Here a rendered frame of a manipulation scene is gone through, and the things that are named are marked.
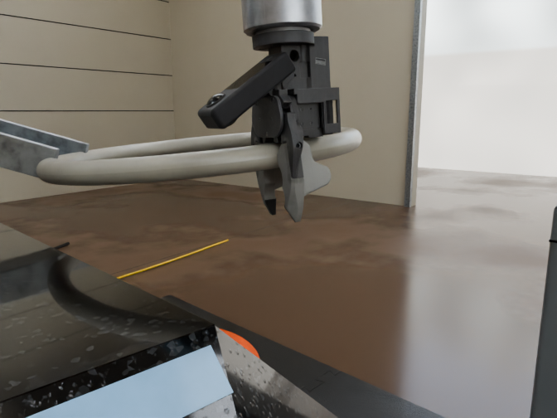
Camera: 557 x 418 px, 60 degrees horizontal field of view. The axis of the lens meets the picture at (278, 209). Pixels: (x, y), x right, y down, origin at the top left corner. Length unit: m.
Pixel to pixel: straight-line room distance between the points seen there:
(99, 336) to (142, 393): 0.06
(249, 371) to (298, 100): 0.29
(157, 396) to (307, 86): 0.38
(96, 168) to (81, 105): 5.98
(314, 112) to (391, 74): 4.79
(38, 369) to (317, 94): 0.39
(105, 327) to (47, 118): 5.97
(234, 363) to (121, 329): 0.09
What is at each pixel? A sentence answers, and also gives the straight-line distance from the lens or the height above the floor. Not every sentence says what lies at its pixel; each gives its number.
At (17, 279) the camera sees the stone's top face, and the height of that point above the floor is 0.83.
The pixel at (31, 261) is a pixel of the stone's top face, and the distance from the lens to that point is 0.60.
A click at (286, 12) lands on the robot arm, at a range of 0.55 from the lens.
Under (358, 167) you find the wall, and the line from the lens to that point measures 5.53.
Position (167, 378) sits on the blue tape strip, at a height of 0.82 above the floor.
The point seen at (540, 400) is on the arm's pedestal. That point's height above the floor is 0.51.
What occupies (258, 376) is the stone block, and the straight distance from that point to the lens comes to 0.42.
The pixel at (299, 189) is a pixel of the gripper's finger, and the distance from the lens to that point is 0.54.
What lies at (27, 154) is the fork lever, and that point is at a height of 0.93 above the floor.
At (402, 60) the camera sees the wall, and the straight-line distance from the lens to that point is 5.32.
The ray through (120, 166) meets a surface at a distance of 0.57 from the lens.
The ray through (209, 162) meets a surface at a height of 0.94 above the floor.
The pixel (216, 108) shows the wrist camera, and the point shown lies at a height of 1.00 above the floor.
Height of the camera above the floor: 1.00
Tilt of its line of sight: 11 degrees down
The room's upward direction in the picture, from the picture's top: straight up
